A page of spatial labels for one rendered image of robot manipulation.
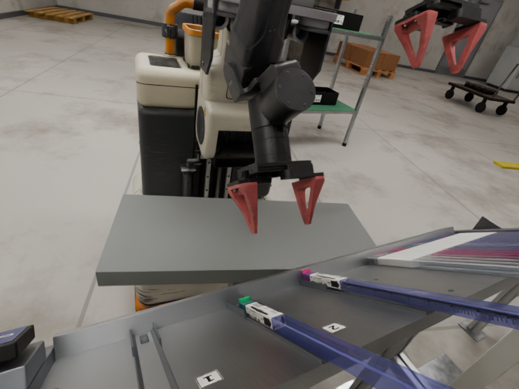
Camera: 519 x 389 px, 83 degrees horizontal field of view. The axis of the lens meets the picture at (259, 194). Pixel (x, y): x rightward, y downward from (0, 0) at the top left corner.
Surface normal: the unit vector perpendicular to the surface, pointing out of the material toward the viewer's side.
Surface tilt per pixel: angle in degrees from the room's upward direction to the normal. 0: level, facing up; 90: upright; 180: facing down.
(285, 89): 50
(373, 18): 90
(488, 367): 90
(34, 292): 0
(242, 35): 94
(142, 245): 0
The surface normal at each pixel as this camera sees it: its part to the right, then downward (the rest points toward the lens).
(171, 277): 0.17, 0.57
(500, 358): -0.89, 0.11
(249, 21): -0.82, 0.35
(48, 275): 0.17, -0.82
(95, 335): 0.43, -0.15
